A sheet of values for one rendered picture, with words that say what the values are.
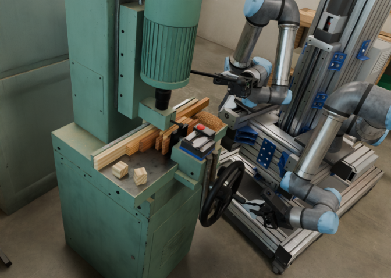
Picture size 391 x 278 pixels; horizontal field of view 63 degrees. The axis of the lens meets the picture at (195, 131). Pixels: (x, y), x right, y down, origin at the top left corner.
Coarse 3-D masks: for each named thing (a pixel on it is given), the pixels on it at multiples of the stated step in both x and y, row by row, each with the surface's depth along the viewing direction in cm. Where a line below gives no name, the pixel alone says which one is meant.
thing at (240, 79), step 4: (192, 72) 124; (196, 72) 123; (200, 72) 122; (204, 72) 121; (208, 76) 120; (212, 76) 119; (216, 76) 118; (220, 76) 118; (224, 76) 117; (228, 80) 116; (232, 80) 115; (236, 80) 113; (240, 80) 112; (244, 80) 113; (240, 84) 113
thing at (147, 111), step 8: (144, 104) 123; (152, 104) 124; (144, 112) 124; (152, 112) 122; (160, 112) 120; (168, 112) 121; (152, 120) 124; (160, 120) 121; (168, 120) 121; (160, 128) 123; (168, 128) 124
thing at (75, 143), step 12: (144, 120) 155; (60, 132) 138; (72, 132) 139; (84, 132) 140; (60, 144) 136; (72, 144) 133; (84, 144) 134; (96, 144) 135; (72, 156) 135; (84, 156) 129; (84, 168) 132; (168, 192) 123; (144, 204) 117; (156, 204) 119
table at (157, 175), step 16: (224, 128) 143; (128, 160) 116; (144, 160) 117; (160, 160) 119; (96, 176) 111; (112, 176) 108; (128, 176) 109; (160, 176) 112; (176, 176) 119; (112, 192) 109; (128, 192) 104; (144, 192) 106
